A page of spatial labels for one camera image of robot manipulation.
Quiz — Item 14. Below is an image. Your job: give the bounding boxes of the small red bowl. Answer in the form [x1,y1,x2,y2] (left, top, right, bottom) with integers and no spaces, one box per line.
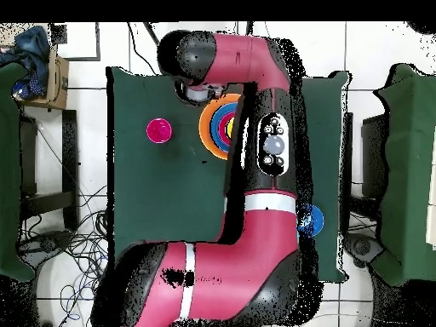
[217,111,237,146]

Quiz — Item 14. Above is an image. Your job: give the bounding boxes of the large blue bowl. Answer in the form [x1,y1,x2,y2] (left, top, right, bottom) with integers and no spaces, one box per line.
[209,102,238,153]

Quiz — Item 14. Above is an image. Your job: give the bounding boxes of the red plastic cup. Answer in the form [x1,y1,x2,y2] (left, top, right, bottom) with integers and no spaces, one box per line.
[146,118,173,145]

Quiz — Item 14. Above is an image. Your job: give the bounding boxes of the large orange bowl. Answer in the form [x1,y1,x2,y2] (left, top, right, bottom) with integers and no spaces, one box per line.
[198,93,242,162]

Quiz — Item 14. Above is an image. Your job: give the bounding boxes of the dark green table cloth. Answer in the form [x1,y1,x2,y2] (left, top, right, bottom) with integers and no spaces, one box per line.
[106,66,352,284]

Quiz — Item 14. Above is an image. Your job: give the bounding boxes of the small dark blue bowl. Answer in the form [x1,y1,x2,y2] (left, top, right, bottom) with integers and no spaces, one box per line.
[296,203,325,238]

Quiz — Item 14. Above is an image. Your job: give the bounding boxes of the cardboard box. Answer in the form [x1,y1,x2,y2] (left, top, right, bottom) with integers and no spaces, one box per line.
[16,45,70,111]

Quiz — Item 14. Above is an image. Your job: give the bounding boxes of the green cloth covered table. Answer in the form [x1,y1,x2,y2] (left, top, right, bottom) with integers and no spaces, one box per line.
[0,62,35,282]
[372,62,436,287]

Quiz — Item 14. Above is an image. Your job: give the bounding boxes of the blue cloth bundle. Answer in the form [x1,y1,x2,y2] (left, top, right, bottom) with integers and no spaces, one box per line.
[0,26,50,98]

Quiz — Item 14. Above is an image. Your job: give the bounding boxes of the tangle of black cables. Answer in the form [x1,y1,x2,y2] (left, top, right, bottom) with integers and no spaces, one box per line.
[20,185,115,327]

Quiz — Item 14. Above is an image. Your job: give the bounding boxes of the black stool frame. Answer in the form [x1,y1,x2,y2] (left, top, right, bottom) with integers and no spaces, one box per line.
[20,109,79,231]

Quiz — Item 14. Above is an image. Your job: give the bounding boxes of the grey pedestal foot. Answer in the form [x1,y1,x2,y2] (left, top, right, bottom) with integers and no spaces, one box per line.
[343,232,386,268]
[18,229,74,270]

